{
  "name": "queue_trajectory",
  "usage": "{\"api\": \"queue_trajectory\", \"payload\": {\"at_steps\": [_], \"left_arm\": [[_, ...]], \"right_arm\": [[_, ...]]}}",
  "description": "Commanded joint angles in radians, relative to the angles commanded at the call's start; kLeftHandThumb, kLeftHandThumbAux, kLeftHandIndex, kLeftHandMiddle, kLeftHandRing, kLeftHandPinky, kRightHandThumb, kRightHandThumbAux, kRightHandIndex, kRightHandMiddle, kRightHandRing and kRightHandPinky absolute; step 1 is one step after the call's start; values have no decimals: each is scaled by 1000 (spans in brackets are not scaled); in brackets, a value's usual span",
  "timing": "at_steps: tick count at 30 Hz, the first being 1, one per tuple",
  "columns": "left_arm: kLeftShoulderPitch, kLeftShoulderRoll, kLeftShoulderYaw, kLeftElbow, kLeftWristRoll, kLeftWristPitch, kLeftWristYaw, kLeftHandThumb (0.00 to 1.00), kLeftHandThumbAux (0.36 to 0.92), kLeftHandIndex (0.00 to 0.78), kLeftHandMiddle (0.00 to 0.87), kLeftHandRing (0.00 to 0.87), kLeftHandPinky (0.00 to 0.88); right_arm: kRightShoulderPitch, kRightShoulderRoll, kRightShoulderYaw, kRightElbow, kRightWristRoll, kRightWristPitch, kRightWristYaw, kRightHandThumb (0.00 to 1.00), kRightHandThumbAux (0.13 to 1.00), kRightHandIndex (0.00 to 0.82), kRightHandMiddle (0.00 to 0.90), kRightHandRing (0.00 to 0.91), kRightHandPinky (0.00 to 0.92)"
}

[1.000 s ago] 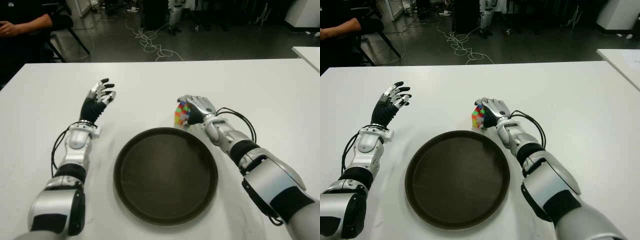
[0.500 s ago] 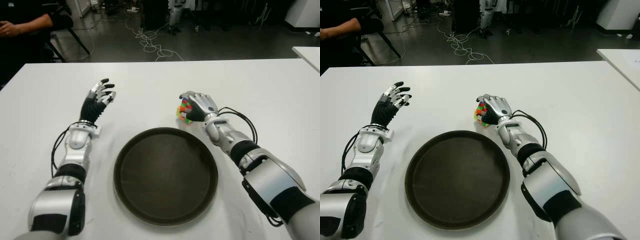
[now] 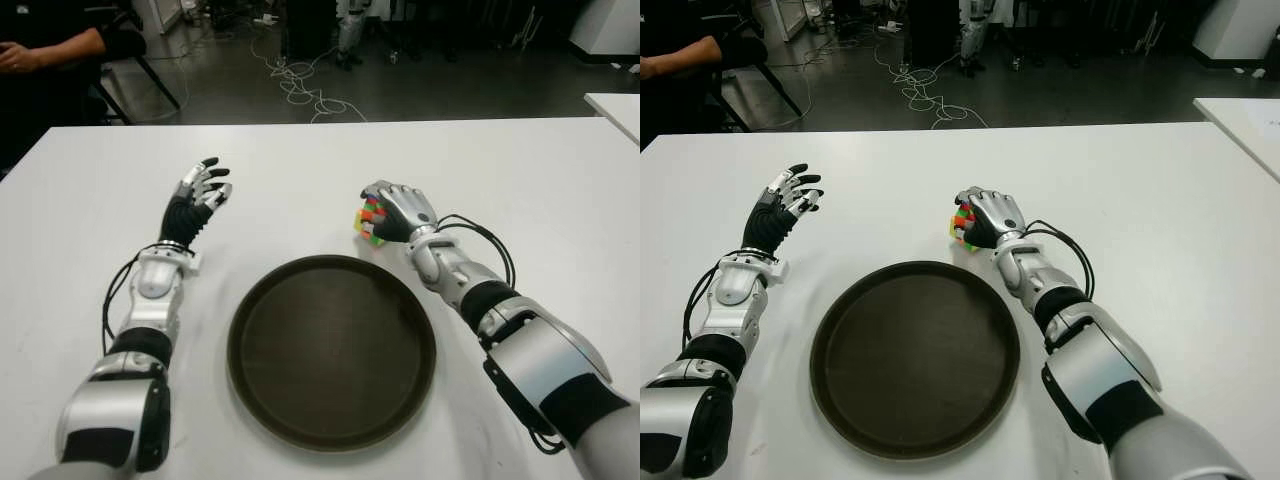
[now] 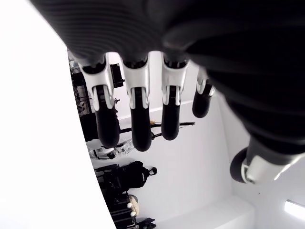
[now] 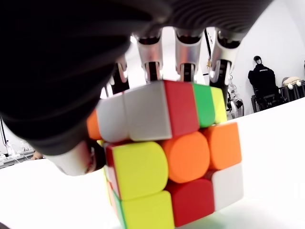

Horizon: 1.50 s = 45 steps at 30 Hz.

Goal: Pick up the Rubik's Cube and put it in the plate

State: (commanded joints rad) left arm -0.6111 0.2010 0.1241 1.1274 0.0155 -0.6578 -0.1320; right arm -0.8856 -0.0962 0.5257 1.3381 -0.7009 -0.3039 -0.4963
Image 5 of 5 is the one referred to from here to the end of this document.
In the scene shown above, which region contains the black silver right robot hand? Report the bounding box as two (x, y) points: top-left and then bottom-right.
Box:
(0, 0), (275, 177)

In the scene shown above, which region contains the multicoloured Rubik's cube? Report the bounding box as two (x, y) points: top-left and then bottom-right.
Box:
(86, 80), (245, 229)

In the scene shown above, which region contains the silver standing humanoid robot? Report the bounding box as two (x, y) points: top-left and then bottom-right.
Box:
(226, 83), (245, 120)

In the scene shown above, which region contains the mannequin in black jacket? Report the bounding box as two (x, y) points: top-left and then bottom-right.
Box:
(247, 55), (282, 101)

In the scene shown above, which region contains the row of black chairs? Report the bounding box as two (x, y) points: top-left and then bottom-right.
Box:
(251, 81), (305, 113)

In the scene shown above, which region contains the beige plush toy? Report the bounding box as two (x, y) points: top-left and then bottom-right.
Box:
(282, 76), (302, 90)

